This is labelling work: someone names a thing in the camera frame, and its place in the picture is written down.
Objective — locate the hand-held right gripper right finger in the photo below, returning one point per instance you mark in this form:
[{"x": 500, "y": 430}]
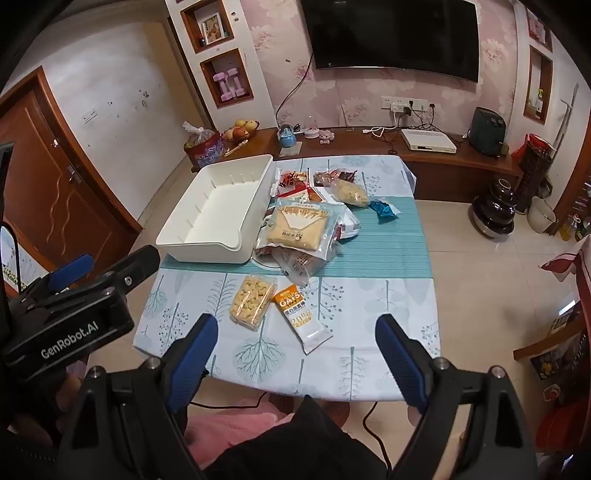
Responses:
[{"x": 399, "y": 355}]

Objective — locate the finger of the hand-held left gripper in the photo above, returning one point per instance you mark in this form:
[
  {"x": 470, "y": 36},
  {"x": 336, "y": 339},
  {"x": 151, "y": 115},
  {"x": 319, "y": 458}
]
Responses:
[
  {"x": 134, "y": 267},
  {"x": 69, "y": 272}
]

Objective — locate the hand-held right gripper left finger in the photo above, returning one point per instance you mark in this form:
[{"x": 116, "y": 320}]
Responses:
[{"x": 196, "y": 355}]

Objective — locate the clear packet of small biscuits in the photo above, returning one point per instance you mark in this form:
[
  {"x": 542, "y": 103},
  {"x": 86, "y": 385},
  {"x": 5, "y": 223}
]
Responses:
[{"x": 251, "y": 302}]

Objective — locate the white plastic storage box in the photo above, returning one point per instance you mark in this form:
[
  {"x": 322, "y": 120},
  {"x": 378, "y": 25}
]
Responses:
[{"x": 207, "y": 217}]

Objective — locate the orange white bar packet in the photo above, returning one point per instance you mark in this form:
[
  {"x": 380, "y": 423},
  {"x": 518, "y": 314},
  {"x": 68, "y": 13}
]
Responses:
[{"x": 302, "y": 318}]

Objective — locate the clear packet of brown biscuits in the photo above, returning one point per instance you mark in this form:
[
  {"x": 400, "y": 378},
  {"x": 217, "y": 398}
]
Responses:
[{"x": 295, "y": 265}]

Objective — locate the blue foil snack packet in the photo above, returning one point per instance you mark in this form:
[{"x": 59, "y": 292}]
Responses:
[{"x": 383, "y": 208}]

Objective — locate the clear packet of square crackers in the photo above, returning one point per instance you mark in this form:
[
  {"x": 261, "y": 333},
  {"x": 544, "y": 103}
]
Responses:
[{"x": 300, "y": 226}]

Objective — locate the person's pink clothing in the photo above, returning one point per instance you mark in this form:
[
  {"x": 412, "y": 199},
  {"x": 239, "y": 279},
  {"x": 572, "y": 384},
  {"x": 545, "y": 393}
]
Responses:
[{"x": 226, "y": 427}]

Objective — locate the wooden door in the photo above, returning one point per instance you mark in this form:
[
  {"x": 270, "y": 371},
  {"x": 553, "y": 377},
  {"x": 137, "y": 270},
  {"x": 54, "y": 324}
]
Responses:
[{"x": 55, "y": 194}]

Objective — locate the person's black clothing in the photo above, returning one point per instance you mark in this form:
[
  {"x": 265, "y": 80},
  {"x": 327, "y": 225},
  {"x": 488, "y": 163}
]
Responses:
[{"x": 300, "y": 443}]

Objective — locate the clear bag with red pack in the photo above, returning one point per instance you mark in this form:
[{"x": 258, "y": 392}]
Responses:
[{"x": 202, "y": 150}]

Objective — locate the white long spoon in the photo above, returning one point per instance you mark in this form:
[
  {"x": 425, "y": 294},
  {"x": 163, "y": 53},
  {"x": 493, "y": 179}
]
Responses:
[{"x": 233, "y": 148}]

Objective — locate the fruit bowl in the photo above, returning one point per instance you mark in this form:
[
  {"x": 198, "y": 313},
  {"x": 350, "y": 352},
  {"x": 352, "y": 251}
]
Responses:
[{"x": 239, "y": 134}]

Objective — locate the clear packet of yellow puffs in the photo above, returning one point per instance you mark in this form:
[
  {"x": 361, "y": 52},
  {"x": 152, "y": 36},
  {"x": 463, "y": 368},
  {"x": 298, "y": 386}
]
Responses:
[{"x": 351, "y": 191}]

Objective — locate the dark brown ceramic jar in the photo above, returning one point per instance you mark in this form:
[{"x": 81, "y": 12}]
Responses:
[{"x": 496, "y": 207}]

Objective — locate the white packet with red sticks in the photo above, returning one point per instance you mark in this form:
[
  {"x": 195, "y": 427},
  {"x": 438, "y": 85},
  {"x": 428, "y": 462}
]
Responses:
[{"x": 291, "y": 177}]

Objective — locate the clear red nut packet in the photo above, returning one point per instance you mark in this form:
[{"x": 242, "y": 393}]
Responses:
[{"x": 334, "y": 177}]

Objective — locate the small square mat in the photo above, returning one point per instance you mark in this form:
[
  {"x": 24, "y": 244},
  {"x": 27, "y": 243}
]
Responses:
[{"x": 290, "y": 150}]

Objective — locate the white bucket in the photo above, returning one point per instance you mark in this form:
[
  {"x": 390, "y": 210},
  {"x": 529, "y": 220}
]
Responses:
[{"x": 541, "y": 216}]

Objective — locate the blue snow globe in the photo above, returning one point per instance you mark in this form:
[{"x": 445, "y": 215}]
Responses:
[{"x": 286, "y": 136}]

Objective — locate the pink dumbbell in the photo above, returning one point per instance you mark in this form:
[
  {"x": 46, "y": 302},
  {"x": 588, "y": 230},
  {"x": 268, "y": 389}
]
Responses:
[
  {"x": 241, "y": 82},
  {"x": 225, "y": 87}
]

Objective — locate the white set-top box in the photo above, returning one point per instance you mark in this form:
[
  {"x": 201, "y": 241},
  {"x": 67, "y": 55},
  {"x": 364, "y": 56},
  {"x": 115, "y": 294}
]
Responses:
[{"x": 427, "y": 141}]

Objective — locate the wooden television cabinet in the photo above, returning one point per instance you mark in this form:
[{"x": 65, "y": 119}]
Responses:
[{"x": 355, "y": 138}]

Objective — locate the pink glass dome ornament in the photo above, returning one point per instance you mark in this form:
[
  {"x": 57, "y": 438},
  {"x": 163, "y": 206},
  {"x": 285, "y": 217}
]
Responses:
[{"x": 310, "y": 131}]

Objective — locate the pink plush toy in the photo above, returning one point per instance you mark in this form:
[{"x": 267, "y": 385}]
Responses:
[{"x": 326, "y": 136}]

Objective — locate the red patterned bag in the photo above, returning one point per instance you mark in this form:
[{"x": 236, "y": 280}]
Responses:
[{"x": 533, "y": 161}]

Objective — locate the framed picture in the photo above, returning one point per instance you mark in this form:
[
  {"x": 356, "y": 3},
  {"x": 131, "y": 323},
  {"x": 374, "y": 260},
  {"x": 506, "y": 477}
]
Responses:
[{"x": 213, "y": 25}]

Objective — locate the mop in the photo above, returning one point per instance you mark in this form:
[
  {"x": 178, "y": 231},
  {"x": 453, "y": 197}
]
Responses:
[{"x": 565, "y": 115}]

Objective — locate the wall poster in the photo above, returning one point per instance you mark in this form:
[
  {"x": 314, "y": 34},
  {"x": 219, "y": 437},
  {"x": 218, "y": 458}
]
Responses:
[{"x": 11, "y": 263}]

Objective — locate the wall socket panel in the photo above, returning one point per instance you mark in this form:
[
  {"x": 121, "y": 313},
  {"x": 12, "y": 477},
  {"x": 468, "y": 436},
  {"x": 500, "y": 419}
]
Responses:
[{"x": 406, "y": 104}]

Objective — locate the wall television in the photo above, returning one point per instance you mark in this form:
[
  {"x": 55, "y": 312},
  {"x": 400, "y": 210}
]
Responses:
[{"x": 392, "y": 37}]

